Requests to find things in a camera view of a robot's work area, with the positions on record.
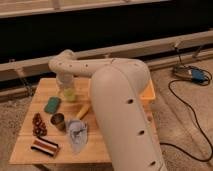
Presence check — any light green plastic cup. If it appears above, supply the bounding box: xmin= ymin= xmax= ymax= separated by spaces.
xmin=63 ymin=88 xmax=76 ymax=102

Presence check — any dark metal cup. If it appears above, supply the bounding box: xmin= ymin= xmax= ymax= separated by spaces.
xmin=50 ymin=113 xmax=65 ymax=131

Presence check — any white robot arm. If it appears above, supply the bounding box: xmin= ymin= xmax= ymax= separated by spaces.
xmin=49 ymin=50 xmax=167 ymax=171

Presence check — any orange plastic tray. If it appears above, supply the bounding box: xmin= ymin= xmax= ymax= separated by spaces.
xmin=140 ymin=81 xmax=156 ymax=106

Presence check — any green sponge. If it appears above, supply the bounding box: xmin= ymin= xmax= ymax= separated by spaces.
xmin=44 ymin=97 xmax=61 ymax=114

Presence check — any blue grey crumpled cloth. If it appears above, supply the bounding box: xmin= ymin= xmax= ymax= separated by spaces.
xmin=66 ymin=119 xmax=88 ymax=155

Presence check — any brown grape bunch toy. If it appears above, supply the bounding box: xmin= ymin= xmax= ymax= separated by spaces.
xmin=32 ymin=113 xmax=47 ymax=136

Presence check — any blue power adapter box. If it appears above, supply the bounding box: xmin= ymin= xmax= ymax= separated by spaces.
xmin=172 ymin=66 xmax=206 ymax=83

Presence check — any black cable on floor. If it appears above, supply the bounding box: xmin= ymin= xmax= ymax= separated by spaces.
xmin=159 ymin=46 xmax=213 ymax=163

